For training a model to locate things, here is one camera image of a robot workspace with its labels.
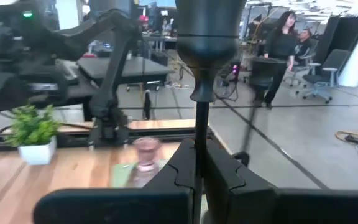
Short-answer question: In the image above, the standing person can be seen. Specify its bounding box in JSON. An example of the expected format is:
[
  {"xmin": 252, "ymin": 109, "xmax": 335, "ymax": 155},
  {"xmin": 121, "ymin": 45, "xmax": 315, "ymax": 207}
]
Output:
[{"xmin": 261, "ymin": 11, "xmax": 298, "ymax": 110}]

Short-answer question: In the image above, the grey office chair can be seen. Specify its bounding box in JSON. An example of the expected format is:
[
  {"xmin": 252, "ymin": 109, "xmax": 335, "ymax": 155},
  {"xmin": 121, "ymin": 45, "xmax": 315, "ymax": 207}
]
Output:
[{"xmin": 301, "ymin": 49, "xmax": 352, "ymax": 105}]

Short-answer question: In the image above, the black aluminium table frame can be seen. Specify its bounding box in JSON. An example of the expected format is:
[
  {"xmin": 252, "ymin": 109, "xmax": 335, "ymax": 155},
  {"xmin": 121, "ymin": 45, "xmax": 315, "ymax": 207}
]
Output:
[{"xmin": 0, "ymin": 126, "xmax": 214, "ymax": 150}]

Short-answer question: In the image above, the pink glass candle holder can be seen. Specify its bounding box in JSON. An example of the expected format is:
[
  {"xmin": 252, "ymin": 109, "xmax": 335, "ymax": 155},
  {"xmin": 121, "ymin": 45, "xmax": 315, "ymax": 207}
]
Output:
[{"xmin": 125, "ymin": 136, "xmax": 169, "ymax": 189}]

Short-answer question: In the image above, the black partition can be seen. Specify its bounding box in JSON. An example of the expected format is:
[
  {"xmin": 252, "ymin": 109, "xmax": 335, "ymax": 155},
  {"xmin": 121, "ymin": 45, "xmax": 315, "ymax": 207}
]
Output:
[{"xmin": 314, "ymin": 14, "xmax": 358, "ymax": 65}]

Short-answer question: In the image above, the tall black candlestick holder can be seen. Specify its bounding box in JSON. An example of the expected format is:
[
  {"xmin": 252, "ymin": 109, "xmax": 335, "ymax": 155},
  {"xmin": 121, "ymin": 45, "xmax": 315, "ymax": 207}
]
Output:
[{"xmin": 175, "ymin": 0, "xmax": 248, "ymax": 187}]

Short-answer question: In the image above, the yellow cable with black plug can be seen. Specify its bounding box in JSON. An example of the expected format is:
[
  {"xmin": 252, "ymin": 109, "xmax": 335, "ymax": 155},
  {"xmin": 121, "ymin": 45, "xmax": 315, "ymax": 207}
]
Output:
[{"xmin": 334, "ymin": 130, "xmax": 358, "ymax": 147}]

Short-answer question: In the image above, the green plant in white pot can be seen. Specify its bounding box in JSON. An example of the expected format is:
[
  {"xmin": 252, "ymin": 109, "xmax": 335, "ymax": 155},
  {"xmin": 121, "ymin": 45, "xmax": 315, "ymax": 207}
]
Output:
[{"xmin": 4, "ymin": 104, "xmax": 62, "ymax": 166}]

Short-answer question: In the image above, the green perforated metal shelf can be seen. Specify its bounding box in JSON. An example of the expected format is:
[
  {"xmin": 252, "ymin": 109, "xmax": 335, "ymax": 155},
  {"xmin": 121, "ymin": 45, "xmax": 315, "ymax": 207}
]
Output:
[{"xmin": 110, "ymin": 160, "xmax": 170, "ymax": 189}]

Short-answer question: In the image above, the seated person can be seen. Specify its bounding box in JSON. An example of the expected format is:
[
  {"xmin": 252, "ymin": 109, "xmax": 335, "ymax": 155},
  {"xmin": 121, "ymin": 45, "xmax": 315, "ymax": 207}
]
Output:
[{"xmin": 293, "ymin": 28, "xmax": 313, "ymax": 63}]

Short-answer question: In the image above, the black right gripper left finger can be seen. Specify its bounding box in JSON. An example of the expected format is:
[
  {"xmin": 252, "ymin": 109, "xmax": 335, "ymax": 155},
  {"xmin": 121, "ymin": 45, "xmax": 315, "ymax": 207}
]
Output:
[{"xmin": 143, "ymin": 138, "xmax": 197, "ymax": 191}]

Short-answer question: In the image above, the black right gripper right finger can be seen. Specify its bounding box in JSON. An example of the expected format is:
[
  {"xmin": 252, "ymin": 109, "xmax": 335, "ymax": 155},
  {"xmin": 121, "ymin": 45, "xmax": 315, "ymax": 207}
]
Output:
[{"xmin": 202, "ymin": 141, "xmax": 278, "ymax": 224}]

